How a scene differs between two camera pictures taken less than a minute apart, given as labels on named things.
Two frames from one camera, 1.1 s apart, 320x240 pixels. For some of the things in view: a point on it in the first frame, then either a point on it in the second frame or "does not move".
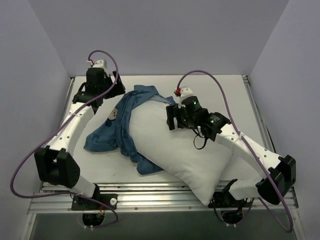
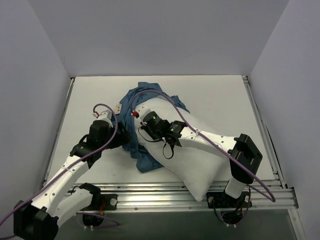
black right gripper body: (171, 117) → (144, 125)
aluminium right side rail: (258, 113) does not move
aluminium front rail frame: (152, 195) does not move
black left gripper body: (116, 83) → (122, 137)
